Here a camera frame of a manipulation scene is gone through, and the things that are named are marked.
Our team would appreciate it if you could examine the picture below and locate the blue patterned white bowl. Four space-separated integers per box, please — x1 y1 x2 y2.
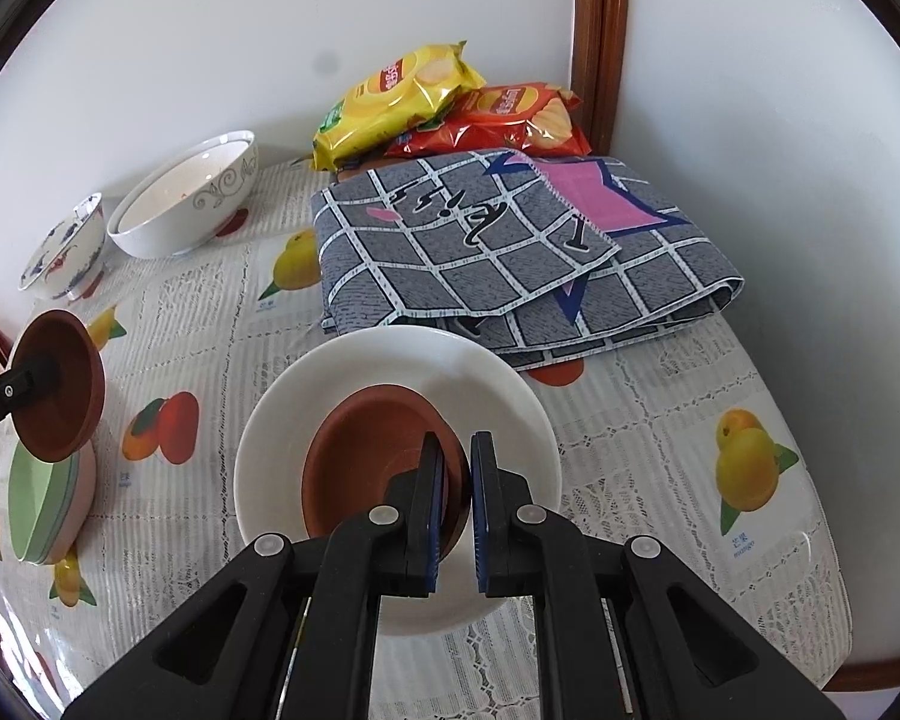
18 192 108 302

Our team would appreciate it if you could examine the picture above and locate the white bowl grey swirl pattern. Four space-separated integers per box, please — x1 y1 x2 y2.
232 325 564 635

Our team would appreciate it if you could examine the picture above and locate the large white bowl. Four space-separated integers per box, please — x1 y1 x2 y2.
107 130 261 261

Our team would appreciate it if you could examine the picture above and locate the light green square plate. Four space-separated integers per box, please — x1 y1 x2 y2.
5 436 80 564

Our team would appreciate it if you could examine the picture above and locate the grey checkered folded cloth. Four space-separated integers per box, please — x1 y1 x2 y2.
310 149 748 375

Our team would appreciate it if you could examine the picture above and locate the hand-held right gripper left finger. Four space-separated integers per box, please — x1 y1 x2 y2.
60 431 451 720

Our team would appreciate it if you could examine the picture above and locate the brown wooden door frame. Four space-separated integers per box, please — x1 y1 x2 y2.
570 0 632 160

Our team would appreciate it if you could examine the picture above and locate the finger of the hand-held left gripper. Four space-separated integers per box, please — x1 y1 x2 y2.
0 355 62 440

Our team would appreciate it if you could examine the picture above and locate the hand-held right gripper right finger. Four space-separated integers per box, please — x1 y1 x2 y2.
470 430 845 720

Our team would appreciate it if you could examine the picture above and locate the fruit print tablecloth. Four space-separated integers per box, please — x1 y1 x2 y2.
0 157 850 720

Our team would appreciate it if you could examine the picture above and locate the pink square plate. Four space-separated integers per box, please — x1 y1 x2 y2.
45 444 98 564

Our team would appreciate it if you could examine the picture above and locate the white bowl painted inside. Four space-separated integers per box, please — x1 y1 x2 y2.
115 150 218 235

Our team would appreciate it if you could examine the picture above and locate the light blue square plate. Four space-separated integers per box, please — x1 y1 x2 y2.
34 457 88 565

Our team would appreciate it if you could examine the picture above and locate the red chip bag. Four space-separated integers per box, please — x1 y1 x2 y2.
383 82 594 161

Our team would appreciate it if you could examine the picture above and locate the yellow chip bag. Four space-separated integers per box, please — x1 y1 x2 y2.
312 40 489 173

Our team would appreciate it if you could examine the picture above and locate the small brown bowl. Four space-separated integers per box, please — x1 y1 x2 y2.
301 382 473 553
5 308 108 463

